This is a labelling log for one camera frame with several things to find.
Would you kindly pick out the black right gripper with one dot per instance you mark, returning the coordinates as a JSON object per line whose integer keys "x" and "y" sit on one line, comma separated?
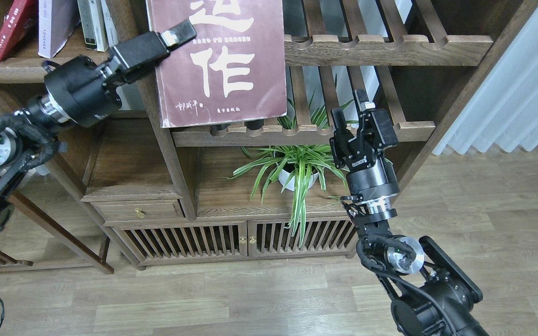
{"x": 371, "y": 178}

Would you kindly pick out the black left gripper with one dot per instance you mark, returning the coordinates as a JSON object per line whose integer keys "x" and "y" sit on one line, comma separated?
{"x": 84, "y": 95}

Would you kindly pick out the white lavender paperback book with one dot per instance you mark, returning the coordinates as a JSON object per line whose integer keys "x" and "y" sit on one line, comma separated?
{"x": 56, "y": 21}

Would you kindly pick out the large maroon book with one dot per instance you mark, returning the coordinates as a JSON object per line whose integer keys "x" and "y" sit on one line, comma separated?
{"x": 234, "y": 70}

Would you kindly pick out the red paperback book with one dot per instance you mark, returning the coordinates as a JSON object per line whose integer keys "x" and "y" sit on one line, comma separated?
{"x": 20, "y": 19}

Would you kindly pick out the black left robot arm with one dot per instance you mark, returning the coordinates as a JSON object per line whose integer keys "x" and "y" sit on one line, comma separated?
{"x": 28, "y": 139}

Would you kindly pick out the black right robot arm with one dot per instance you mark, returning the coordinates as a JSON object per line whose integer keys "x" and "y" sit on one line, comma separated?
{"x": 430, "y": 295}

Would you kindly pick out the white upright book right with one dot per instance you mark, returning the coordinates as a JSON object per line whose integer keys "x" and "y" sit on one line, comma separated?
{"x": 111, "y": 31}

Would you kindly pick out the white upright book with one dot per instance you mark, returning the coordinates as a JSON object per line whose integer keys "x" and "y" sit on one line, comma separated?
{"x": 111, "y": 31}
{"x": 93, "y": 24}

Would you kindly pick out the white upright book left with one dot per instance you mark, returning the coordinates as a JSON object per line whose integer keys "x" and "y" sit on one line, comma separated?
{"x": 93, "y": 24}

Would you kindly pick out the green spider plant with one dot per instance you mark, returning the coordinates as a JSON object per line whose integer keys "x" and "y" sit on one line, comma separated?
{"x": 303, "y": 160}

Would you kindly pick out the white plant pot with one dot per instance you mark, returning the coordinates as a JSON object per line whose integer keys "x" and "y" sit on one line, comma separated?
{"x": 288, "y": 179}

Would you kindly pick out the dark wooden bookshelf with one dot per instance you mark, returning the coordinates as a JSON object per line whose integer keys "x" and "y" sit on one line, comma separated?
{"x": 429, "y": 66}

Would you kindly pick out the brass drawer knob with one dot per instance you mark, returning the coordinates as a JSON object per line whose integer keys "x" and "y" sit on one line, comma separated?
{"x": 139, "y": 213}

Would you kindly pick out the white pleated curtain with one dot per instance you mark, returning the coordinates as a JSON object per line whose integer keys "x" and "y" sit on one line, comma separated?
{"x": 504, "y": 110}

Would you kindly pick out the wooden side furniture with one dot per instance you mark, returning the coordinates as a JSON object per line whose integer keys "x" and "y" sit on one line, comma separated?
{"x": 34, "y": 240}

